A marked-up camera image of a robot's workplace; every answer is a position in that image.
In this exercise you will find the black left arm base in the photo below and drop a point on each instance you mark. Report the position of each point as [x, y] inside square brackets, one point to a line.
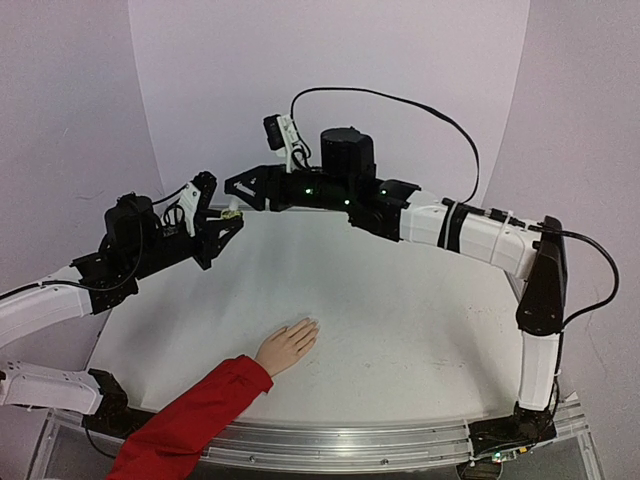
[113, 417]

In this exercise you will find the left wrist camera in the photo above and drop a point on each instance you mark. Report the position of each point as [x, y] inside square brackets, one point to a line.
[200, 192]

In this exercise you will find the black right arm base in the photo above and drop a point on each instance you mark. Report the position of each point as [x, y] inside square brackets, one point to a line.
[523, 428]

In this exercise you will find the yellow nail polish bottle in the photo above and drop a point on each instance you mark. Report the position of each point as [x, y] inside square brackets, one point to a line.
[231, 215]

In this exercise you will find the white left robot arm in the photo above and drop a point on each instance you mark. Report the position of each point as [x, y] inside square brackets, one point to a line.
[137, 244]

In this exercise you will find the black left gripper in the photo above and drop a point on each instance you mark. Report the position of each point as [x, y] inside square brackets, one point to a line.
[201, 239]

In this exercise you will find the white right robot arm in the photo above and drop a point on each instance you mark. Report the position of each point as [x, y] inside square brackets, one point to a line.
[533, 253]

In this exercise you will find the red sleeved forearm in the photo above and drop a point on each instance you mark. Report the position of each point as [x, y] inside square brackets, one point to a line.
[171, 443]

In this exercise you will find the mannequin hand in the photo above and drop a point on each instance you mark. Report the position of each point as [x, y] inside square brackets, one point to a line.
[285, 347]

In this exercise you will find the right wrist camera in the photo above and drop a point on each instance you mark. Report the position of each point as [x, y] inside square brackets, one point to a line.
[283, 139]

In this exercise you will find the aluminium table edge rail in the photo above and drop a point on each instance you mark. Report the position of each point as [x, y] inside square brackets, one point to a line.
[453, 449]

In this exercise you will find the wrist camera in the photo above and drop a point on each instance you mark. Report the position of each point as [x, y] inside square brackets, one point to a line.
[200, 192]
[283, 139]

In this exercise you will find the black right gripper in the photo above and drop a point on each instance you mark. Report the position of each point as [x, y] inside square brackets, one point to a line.
[269, 187]

